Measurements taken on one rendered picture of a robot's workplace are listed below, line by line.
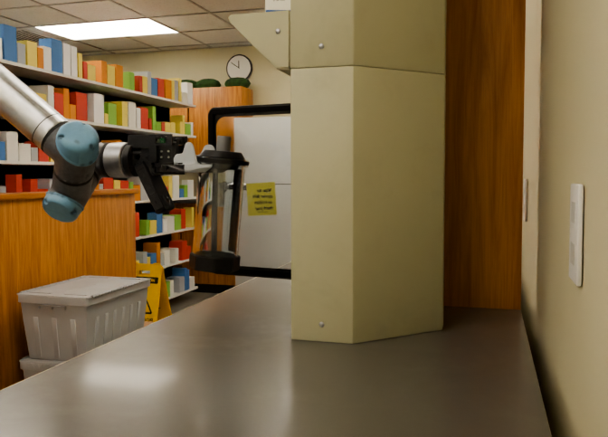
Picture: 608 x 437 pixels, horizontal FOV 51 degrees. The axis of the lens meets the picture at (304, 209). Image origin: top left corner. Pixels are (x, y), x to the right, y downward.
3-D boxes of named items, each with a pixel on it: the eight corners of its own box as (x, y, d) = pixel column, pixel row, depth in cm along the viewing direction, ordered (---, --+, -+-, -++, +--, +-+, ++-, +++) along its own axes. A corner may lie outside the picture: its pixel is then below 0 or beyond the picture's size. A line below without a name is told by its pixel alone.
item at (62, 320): (154, 336, 359) (153, 277, 358) (90, 366, 301) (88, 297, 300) (89, 330, 371) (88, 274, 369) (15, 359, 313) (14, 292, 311)
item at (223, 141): (251, 171, 132) (253, 138, 132) (234, 170, 123) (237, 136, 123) (210, 166, 135) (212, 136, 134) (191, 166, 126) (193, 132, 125)
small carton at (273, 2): (291, 29, 124) (290, -3, 124) (291, 23, 119) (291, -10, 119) (265, 29, 124) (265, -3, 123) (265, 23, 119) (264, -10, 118)
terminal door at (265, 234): (324, 282, 142) (324, 100, 140) (209, 273, 155) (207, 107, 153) (326, 281, 143) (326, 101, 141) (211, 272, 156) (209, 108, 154)
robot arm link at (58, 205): (41, 183, 121) (66, 145, 128) (37, 216, 129) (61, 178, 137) (80, 199, 122) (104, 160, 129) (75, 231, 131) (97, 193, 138)
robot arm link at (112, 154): (102, 177, 132) (124, 177, 140) (122, 177, 131) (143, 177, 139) (102, 141, 132) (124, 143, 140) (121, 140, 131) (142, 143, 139)
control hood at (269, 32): (333, 91, 141) (333, 46, 140) (289, 68, 109) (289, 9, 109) (283, 94, 144) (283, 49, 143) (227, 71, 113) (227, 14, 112)
